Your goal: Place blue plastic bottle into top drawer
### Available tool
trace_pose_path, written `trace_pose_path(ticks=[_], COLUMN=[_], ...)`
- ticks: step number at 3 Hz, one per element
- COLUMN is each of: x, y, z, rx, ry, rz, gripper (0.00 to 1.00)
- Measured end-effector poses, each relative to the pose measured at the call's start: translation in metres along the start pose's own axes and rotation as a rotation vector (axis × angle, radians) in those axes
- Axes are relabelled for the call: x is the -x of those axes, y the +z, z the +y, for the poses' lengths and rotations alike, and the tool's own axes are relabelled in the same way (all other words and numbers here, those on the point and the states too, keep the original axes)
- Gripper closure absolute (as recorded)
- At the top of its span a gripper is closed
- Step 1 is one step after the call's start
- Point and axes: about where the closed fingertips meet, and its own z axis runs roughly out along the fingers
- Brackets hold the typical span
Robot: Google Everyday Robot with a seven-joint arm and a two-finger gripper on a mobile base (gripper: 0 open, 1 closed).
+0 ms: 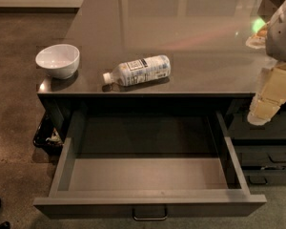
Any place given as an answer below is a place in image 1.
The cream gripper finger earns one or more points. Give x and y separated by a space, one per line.
270 95
258 40

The blue plastic water bottle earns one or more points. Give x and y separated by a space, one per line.
139 71

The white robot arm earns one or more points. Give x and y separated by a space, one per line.
275 46

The open grey top drawer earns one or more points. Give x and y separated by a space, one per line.
111 163

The grey cabinet counter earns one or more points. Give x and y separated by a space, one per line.
204 40

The white ceramic bowl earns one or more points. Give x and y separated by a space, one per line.
59 61

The black trash bin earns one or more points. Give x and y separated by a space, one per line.
47 138

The metal drawer handle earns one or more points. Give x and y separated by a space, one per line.
149 213

